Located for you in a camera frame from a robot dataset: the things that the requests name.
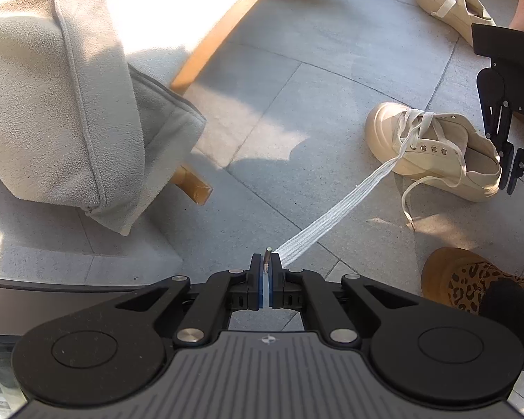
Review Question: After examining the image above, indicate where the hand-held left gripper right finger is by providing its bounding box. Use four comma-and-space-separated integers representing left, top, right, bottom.
268, 255, 450, 345

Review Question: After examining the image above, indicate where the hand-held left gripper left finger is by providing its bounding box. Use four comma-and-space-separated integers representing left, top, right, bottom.
83, 253, 266, 345

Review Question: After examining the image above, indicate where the white shoelace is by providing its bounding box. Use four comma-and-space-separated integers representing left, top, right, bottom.
264, 108, 469, 271
432, 0, 468, 20

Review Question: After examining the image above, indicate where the tan leopard print boot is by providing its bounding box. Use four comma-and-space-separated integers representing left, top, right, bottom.
420, 247, 524, 315

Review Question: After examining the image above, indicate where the person's black garment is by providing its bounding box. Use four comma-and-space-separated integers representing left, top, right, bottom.
478, 279, 524, 380

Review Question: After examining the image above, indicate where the dark framed glass door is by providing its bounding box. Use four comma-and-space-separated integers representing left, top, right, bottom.
0, 276, 180, 406

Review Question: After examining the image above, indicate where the beige fleece cloth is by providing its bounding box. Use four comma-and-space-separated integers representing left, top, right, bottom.
0, 0, 208, 236

